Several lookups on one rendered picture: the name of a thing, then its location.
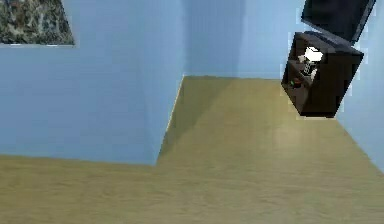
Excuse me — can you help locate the mottled grey framed wall picture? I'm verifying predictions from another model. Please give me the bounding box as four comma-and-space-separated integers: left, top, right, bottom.
0, 0, 76, 47

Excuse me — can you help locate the white lamp-shaped object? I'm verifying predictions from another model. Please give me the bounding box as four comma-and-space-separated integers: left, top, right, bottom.
298, 46, 324, 78

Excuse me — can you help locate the black television set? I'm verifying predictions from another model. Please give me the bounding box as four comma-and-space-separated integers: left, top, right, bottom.
300, 0, 378, 44

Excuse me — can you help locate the dark brown shelf cabinet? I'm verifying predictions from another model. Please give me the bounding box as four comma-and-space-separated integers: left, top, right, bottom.
280, 30, 365, 119

